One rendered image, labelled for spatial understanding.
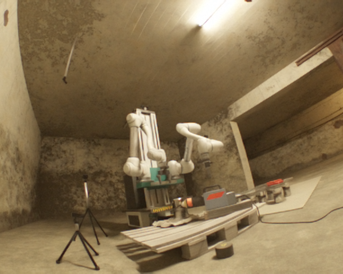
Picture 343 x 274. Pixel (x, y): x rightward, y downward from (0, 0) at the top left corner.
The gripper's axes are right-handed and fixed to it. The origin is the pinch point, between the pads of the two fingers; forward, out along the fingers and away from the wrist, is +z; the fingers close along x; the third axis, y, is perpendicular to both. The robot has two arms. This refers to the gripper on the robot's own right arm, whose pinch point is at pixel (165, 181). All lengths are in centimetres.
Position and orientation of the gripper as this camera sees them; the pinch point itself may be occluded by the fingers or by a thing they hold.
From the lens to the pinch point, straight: 192.2
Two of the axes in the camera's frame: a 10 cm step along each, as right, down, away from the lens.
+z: 1.7, 9.2, -3.4
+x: -7.9, -0.8, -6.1
